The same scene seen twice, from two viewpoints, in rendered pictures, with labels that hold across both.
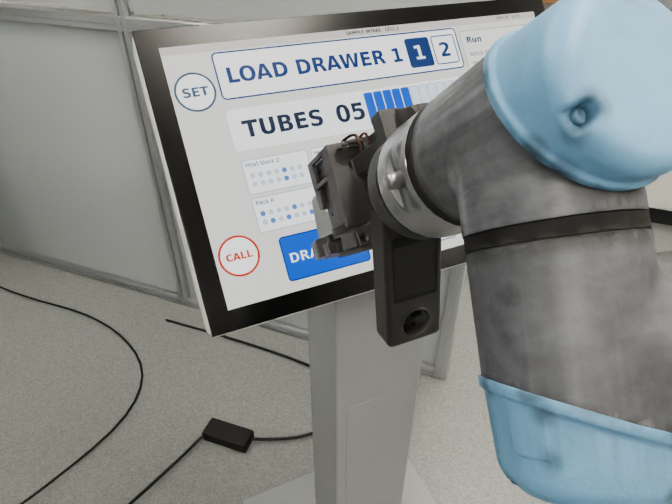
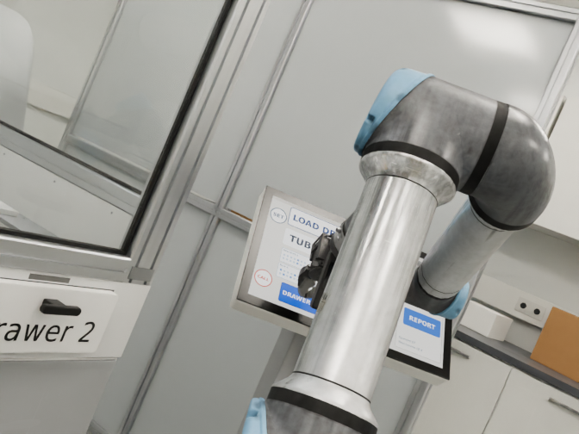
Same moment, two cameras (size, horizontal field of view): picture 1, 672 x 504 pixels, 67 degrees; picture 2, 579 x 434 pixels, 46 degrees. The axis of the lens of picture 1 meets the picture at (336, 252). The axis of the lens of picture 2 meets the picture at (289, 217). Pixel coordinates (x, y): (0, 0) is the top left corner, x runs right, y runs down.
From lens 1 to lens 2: 1.03 m
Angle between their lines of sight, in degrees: 35
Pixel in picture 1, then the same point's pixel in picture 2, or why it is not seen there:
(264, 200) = (283, 265)
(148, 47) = (270, 193)
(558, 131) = not seen: hidden behind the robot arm
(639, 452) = not seen: hidden behind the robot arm
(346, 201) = (321, 250)
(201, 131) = (273, 228)
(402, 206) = (338, 238)
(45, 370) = not seen: outside the picture
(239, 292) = (256, 290)
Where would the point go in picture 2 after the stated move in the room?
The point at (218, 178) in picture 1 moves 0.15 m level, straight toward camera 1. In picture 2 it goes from (270, 247) to (270, 255)
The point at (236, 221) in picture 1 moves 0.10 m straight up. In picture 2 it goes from (269, 265) to (287, 223)
